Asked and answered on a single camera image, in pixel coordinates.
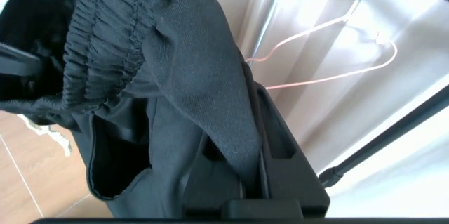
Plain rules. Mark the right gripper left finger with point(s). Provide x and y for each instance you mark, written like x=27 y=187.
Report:
x=207 y=189

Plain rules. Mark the black shorts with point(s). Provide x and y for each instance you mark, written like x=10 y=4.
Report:
x=193 y=59

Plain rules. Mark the pink clothes hanger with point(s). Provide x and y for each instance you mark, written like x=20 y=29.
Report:
x=333 y=76

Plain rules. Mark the black clothes rack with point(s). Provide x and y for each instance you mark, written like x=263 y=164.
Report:
x=386 y=139

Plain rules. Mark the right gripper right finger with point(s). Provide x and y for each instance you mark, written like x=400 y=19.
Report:
x=291 y=175

